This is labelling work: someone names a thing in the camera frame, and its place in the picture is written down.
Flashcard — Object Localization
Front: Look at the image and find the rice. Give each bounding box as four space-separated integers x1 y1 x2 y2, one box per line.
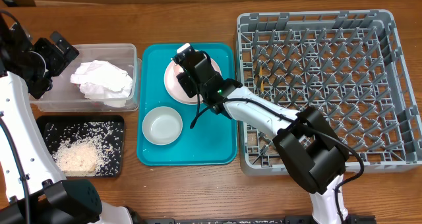
44 121 123 177

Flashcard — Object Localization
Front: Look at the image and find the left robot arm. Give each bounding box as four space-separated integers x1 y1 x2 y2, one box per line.
1 20 142 224

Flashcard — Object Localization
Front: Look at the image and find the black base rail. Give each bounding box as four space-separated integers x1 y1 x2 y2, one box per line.
142 215 377 224

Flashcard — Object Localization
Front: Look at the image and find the white napkin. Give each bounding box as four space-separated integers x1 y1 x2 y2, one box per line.
70 60 133 99

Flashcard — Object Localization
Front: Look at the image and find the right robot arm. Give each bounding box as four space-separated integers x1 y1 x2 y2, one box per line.
173 44 349 223

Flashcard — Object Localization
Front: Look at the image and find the grey dishwasher rack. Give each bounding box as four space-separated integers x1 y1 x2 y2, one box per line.
236 10 421 173

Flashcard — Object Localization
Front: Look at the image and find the black plastic tray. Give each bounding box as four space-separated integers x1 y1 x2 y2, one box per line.
35 115 126 179

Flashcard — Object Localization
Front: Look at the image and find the grey bowl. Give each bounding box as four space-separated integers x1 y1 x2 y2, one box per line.
141 106 183 146

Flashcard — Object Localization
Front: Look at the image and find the teal serving tray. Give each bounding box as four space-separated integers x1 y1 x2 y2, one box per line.
136 43 237 166

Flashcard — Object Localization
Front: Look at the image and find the pink plate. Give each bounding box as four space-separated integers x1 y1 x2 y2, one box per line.
164 59 222 105

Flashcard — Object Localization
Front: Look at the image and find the clear plastic bin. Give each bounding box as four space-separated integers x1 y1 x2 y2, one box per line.
30 43 142 112

